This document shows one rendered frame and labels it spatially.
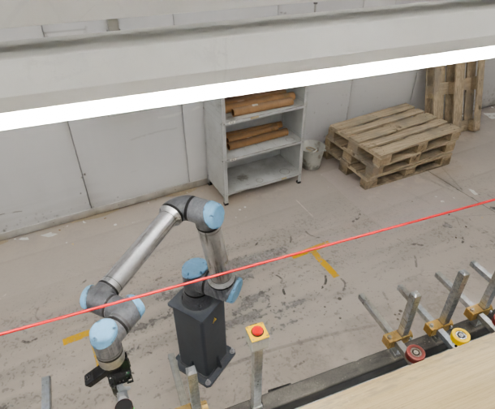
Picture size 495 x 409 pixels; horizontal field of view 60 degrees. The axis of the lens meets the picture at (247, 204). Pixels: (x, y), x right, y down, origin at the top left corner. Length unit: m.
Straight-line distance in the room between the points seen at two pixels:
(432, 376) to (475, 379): 0.17
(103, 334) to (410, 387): 1.23
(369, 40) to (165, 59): 0.29
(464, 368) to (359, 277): 1.67
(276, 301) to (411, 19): 2.82
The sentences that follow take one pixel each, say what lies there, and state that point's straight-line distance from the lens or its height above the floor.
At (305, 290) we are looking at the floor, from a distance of 3.45.
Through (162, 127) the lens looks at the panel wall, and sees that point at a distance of 4.12.
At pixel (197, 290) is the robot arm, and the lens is 2.40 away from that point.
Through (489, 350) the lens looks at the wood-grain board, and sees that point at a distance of 2.25.
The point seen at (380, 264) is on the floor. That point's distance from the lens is 3.78.
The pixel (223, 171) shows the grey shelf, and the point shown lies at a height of 0.39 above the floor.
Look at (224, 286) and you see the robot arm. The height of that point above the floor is 0.87.
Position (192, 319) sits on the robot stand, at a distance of 2.51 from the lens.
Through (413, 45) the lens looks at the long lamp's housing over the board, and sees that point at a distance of 0.72.
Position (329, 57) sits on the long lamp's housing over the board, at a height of 2.34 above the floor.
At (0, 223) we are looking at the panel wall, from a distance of 4.33.
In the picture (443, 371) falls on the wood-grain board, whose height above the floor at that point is 0.90.
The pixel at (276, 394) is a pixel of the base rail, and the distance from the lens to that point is 2.11.
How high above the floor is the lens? 2.53
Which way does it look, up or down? 36 degrees down
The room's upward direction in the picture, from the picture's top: straight up
